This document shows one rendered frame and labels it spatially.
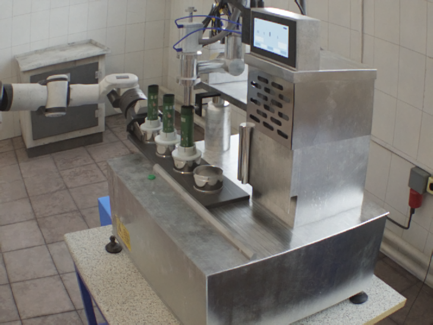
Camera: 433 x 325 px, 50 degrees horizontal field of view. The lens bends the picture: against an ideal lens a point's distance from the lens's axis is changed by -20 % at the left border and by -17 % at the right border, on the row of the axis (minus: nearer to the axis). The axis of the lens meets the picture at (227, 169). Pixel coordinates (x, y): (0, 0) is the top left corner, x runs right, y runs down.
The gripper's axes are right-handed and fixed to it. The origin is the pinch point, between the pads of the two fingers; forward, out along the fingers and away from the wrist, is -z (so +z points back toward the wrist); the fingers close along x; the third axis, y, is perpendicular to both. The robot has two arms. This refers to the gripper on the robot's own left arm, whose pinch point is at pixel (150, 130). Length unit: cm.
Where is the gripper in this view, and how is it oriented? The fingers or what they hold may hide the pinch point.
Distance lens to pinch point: 155.0
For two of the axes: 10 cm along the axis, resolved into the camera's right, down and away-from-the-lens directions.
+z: -4.7, -5.9, 6.5
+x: -8.7, 1.8, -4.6
